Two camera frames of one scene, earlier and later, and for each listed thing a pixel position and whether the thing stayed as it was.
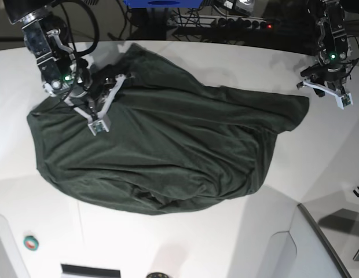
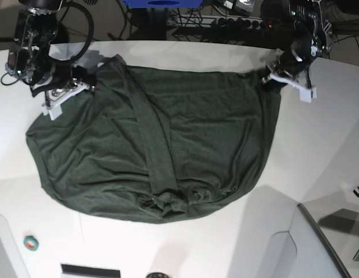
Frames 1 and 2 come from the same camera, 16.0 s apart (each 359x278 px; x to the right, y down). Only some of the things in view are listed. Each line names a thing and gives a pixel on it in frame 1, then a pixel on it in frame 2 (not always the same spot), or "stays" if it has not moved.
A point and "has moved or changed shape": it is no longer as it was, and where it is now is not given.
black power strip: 223,22 stays
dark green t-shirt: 168,143 has moved or changed shape
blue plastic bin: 163,4 stays
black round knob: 157,275 stays
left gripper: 96,83 → 65,75
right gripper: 334,76 → 292,61
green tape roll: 30,242 stays
